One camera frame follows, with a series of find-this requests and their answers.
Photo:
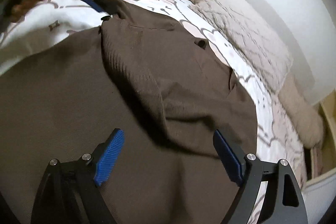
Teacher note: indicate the brown knit cardigan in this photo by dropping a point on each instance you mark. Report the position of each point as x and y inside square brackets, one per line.
[141, 72]

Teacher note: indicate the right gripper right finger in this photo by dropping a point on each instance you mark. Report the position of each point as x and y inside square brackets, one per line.
[283, 201]

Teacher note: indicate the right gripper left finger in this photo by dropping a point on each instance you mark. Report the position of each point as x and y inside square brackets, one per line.
[55, 201]

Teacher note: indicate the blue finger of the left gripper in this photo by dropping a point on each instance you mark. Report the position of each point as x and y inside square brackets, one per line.
[95, 4]

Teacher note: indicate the grey patterned pillow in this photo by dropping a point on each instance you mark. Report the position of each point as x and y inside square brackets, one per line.
[252, 36]

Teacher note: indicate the wooden shelf unit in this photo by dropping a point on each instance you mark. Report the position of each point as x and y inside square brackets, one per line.
[322, 157]

